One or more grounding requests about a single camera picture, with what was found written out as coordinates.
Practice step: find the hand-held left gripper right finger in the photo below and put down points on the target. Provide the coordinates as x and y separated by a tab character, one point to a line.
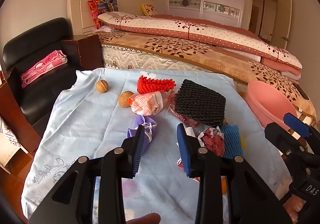
183	149

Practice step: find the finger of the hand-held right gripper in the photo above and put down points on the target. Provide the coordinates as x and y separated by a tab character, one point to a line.
280	136
296	124

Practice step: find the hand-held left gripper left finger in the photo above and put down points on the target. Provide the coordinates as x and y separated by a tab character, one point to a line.
139	149

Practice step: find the purple wrapper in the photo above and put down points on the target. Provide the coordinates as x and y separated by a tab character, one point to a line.
148	122

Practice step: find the pink plastic bucket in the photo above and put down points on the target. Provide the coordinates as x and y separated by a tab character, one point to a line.
265	104

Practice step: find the black foam fruit net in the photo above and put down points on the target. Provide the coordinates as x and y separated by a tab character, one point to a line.
200	101

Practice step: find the red foam fruit net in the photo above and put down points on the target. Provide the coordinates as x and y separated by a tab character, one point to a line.
152	85

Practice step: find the person's right hand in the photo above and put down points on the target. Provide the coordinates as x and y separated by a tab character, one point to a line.
297	210

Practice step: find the person's left hand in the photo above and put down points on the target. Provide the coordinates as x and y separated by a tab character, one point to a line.
145	219

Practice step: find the red crumpled paper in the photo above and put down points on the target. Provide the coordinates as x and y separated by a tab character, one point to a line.
212	140

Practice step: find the black smartphone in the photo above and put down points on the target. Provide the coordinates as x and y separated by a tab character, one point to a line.
301	90

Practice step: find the small yellow wrapper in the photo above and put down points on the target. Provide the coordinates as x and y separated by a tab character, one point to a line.
243	141

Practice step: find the clear red plastic wrapper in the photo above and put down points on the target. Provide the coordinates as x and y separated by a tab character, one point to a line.
175	112

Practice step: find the white red printed plastic bag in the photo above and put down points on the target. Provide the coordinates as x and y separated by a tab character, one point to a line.
147	103

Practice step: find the blue foam fruit net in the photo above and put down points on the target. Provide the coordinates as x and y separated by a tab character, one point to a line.
231	139

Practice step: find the brown walnut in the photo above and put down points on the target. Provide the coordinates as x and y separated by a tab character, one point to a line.
102	86
125	99

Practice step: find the small orange item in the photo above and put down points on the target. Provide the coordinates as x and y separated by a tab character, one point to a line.
224	186

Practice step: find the light blue tablecloth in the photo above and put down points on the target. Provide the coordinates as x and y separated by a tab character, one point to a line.
87	119

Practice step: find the pink folded blanket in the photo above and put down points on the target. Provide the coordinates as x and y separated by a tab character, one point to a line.
280	66

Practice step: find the white quilted mattress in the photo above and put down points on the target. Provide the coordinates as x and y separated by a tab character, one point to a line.
140	59

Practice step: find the brown leaf pattern blanket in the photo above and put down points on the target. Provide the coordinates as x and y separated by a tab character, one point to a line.
175	46

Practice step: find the white door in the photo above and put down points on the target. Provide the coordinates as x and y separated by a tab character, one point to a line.
285	21

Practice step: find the dark brown nightstand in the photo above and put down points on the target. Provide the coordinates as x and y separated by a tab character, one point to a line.
87	49

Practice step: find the polka dot tree quilt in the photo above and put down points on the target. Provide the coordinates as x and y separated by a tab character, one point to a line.
175	24

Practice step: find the pink dotted cloth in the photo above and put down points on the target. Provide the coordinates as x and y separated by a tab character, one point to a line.
42	68

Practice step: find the brown wooden cabinet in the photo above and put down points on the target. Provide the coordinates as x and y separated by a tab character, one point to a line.
10	104

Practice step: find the yellow patterned box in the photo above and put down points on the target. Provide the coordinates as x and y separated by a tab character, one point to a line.
149	10

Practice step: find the colourful printed pillow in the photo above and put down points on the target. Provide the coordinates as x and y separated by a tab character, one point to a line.
102	5

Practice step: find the bed with patterned quilts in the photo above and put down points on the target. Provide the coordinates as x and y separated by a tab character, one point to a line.
77	11

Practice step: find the black leather chair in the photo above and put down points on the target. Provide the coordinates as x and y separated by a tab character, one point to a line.
32	36

